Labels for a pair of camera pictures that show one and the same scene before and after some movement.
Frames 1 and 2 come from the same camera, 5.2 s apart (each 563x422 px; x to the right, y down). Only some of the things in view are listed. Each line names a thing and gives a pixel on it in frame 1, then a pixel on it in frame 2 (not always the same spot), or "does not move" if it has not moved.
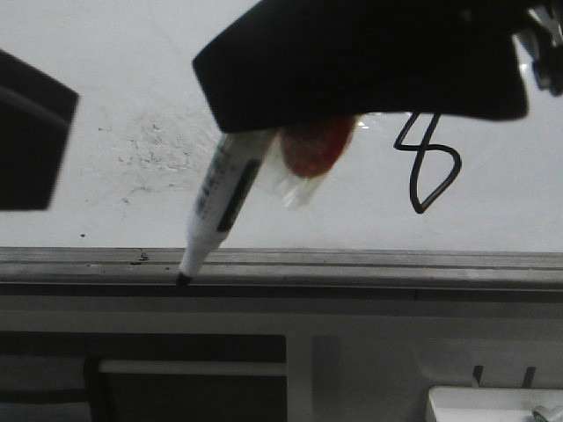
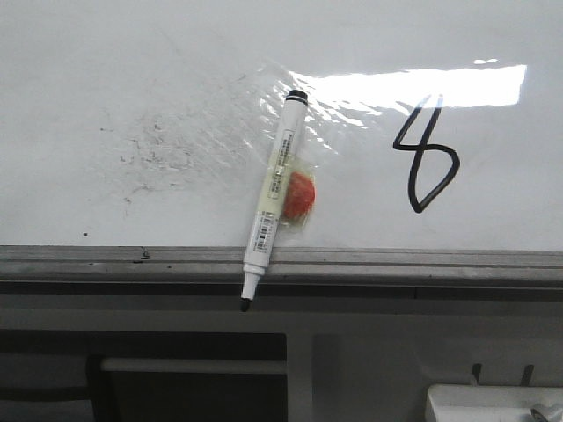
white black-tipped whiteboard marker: x=230 y=174 → x=274 y=197
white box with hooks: x=490 y=403 does not move
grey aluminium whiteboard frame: x=281 y=272 does not move
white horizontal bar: x=199 y=367 does not move
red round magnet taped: x=312 y=148 → x=300 y=197
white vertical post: x=299 y=362 does not move
